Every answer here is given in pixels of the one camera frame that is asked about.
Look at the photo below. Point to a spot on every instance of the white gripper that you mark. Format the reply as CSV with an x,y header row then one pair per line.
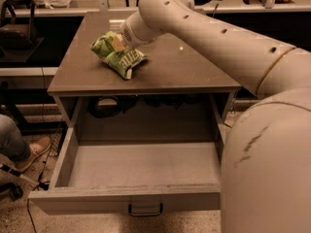
x,y
130,33

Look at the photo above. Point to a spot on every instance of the green jalapeno chip bag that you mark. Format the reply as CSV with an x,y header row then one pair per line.
x,y
122,62

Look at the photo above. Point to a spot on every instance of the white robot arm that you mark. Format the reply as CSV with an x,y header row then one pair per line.
x,y
266,162

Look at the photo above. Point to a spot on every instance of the grey drawer cabinet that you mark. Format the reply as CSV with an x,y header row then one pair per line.
x,y
181,96

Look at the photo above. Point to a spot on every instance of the open grey top drawer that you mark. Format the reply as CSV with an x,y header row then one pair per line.
x,y
101,171

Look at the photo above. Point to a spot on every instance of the dark handbag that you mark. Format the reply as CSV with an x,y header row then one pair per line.
x,y
15,36

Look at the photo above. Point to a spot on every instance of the tan shoe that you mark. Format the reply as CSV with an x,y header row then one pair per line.
x,y
37,149

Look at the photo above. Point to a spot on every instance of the blue jeans leg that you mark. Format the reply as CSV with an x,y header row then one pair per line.
x,y
12,145

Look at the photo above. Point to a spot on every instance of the black office chair base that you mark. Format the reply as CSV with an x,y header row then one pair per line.
x,y
15,191

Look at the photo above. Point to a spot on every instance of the black drawer handle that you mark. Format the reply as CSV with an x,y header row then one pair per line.
x,y
145,210

